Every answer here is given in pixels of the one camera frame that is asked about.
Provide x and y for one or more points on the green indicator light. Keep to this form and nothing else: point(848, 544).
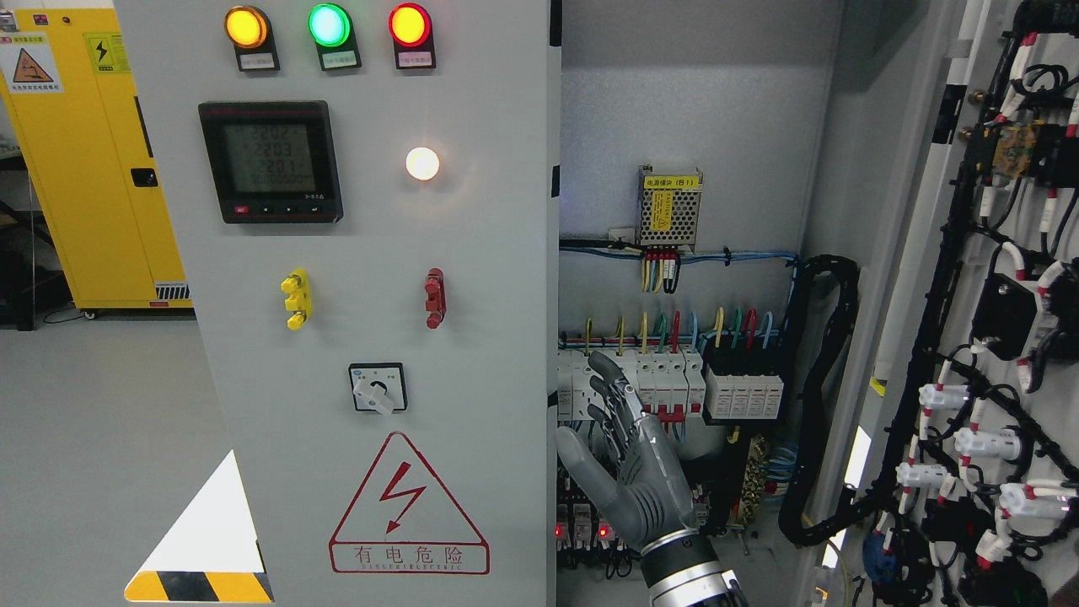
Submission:
point(332, 31)

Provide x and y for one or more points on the yellow safety cabinet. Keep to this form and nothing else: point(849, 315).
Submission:
point(73, 102)

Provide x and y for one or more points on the red electric danger sign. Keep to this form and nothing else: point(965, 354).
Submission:
point(403, 520)

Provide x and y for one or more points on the upper row circuit breakers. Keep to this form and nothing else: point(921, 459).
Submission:
point(669, 384)

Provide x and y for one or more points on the red indicator light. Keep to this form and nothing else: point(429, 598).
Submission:
point(412, 33)

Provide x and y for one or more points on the white rotary selector switch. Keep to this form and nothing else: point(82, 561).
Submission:
point(378, 387)

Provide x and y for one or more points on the grey robot hand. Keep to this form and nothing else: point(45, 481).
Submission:
point(648, 500)

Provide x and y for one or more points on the lower row relays and breakers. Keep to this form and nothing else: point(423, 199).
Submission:
point(580, 529)

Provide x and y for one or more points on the white indicator light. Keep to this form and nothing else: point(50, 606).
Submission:
point(423, 163)

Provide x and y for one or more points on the grey cabinet door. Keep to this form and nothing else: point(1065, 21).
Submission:
point(936, 416)
point(478, 385)

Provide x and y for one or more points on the metal mesh power supply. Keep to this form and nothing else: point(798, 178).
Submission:
point(668, 204)

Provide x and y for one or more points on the black digital power meter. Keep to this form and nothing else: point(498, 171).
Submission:
point(272, 161)

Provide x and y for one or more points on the grey robot forearm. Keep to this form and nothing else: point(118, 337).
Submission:
point(682, 569)

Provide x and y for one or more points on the black surge protector block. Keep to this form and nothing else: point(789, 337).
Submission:
point(744, 386)

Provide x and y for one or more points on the yellow indicator light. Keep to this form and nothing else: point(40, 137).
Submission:
point(252, 38)

